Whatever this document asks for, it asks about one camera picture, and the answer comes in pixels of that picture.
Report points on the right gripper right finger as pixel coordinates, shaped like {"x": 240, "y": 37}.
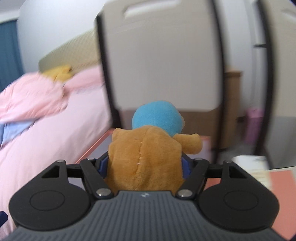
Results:
{"x": 194, "y": 175}

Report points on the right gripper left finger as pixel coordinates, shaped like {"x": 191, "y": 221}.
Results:
{"x": 95, "y": 182}

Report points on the orange and blue plush toy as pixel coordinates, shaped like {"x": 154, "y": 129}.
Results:
{"x": 149, "y": 156}

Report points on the pink Josiny box lid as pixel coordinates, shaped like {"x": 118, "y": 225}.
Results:
{"x": 242, "y": 206}

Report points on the open pink cardboard box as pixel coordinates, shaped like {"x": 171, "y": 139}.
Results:
{"x": 101, "y": 146}

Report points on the wooden drawer cabinet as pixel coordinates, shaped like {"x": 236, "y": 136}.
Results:
{"x": 208, "y": 115}

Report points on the bed with pink bedding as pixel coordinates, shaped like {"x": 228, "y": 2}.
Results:
{"x": 68, "y": 119}

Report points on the pink gift box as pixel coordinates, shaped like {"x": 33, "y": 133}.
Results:
{"x": 254, "y": 118}

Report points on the yellow plush on bed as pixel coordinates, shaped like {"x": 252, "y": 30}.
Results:
{"x": 60, "y": 73}

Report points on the beige quilted headboard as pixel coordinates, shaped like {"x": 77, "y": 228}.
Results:
{"x": 80, "y": 53}

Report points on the left beige folding chair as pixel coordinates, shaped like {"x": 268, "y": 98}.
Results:
{"x": 164, "y": 50}

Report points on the beige folding chair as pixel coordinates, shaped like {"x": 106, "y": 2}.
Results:
{"x": 164, "y": 50}
{"x": 277, "y": 136}

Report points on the right beige folding chair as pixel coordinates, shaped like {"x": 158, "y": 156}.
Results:
{"x": 277, "y": 136}

